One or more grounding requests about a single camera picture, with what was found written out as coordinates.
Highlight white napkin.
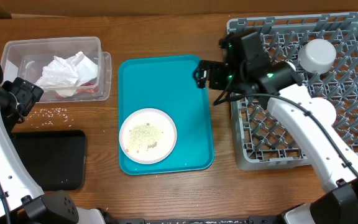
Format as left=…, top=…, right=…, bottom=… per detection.
left=35, top=51, right=98, bottom=98

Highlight grey bowl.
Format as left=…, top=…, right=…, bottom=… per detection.
left=298, top=39, right=336, bottom=74

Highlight red snack wrapper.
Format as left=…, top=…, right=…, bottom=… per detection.
left=56, top=83, right=99, bottom=99

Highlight white plate with crumbs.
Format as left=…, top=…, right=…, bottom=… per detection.
left=119, top=108, right=178, bottom=165

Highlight white cup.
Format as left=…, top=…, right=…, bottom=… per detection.
left=285, top=61, right=296, bottom=71

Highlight pink small bowl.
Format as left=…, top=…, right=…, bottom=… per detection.
left=311, top=98, right=337, bottom=126

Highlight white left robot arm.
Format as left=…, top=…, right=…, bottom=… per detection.
left=0, top=67, right=117, bottom=223

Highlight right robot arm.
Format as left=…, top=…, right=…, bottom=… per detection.
left=193, top=30, right=358, bottom=224

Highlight grey dishwasher rack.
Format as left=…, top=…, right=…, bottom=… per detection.
left=227, top=12, right=358, bottom=170

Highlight scattered rice grains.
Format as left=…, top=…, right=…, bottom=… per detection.
left=25, top=107, right=74, bottom=128

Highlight clear plastic bin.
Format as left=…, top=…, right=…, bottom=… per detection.
left=1, top=37, right=112, bottom=103

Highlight black tray bin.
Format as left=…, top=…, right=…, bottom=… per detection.
left=12, top=130, right=86, bottom=191

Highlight teal plastic tray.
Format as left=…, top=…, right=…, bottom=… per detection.
left=117, top=55, right=214, bottom=175

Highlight cardboard backdrop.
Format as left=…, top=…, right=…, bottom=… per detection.
left=0, top=0, right=358, bottom=18

